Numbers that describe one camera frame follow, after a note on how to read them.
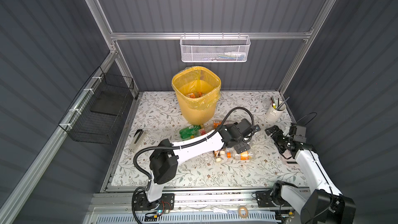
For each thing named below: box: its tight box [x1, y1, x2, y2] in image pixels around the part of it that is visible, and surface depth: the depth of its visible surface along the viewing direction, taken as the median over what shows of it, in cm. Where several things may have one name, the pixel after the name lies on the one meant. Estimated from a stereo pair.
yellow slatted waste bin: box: [171, 66, 222, 126], surface depth 93 cm
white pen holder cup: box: [265, 100, 287, 122], surface depth 101 cm
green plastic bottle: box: [179, 124, 202, 140], surface depth 98 cm
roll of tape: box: [237, 205, 249, 219], surface depth 72 cm
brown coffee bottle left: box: [212, 150, 222, 163], surface depth 88 cm
